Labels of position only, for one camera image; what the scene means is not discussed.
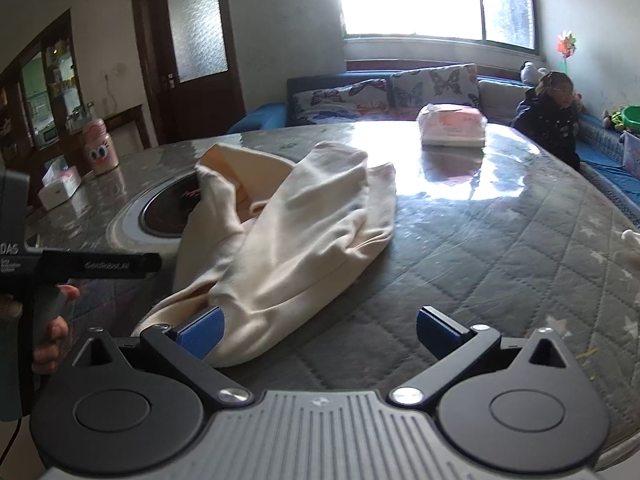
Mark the wooden display cabinet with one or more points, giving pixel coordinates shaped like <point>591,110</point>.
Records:
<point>30,75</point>

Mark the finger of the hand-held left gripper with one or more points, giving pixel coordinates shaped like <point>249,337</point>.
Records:
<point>152,263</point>

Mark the round built-in induction cooker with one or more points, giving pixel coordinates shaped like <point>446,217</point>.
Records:
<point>160,215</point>

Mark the green plush toy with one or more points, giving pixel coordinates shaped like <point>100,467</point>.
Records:
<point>614,120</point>

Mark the pink cartoon face bottle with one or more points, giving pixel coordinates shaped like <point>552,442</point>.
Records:
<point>100,147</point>

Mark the colourful pinwheel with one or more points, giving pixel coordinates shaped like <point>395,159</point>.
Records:
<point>566,47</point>

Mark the long butterfly print cushion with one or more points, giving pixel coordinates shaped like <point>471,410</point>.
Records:
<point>340,102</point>

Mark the plain beige cushion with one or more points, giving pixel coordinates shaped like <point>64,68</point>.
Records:
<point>502,100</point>

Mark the clear plastic box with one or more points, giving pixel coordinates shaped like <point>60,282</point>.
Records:
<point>632,155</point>

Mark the blue sofa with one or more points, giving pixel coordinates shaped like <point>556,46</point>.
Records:
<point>265,115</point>

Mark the dark wooden glass door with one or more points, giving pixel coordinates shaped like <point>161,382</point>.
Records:
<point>195,85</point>

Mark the window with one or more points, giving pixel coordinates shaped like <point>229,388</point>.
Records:
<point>425,0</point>

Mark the panda plush toy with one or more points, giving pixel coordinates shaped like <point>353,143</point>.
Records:
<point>531,72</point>

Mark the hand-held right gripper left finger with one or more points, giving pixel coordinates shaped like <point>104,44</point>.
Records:
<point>202,332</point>

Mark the person's left hand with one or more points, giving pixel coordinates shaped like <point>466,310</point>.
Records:
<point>47,352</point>

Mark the square butterfly print cushion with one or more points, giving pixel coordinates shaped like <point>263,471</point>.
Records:
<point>432,85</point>

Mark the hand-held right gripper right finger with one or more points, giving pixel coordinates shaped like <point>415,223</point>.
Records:
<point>437,331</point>

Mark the white tissue box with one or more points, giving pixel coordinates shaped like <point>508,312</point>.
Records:
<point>60,187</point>

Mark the cream sweater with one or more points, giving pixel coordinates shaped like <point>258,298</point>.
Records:
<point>300,220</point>

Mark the green plastic bowl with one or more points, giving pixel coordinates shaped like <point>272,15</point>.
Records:
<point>632,116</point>

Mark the soft tissue pack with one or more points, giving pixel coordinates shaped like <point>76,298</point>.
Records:
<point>452,127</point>

